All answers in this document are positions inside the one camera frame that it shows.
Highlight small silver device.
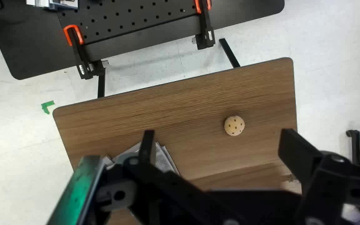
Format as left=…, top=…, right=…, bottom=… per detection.
left=23, top=0, right=80, bottom=11

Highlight black clamp orange handle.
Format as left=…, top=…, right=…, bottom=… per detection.
left=192, top=0, right=217, bottom=51
left=61, top=22, right=107, bottom=81

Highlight beige toy cookie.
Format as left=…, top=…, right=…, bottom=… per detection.
left=222, top=113, right=246, bottom=137

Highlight black upright post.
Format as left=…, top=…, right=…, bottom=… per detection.
left=345, top=128, right=360, bottom=165

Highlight green floor tape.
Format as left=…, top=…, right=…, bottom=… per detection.
left=40, top=98, right=57, bottom=116

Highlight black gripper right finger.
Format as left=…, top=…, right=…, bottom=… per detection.
left=276, top=126, right=327, bottom=186

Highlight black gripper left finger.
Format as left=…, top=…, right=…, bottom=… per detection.
left=136, top=128, right=157, bottom=170

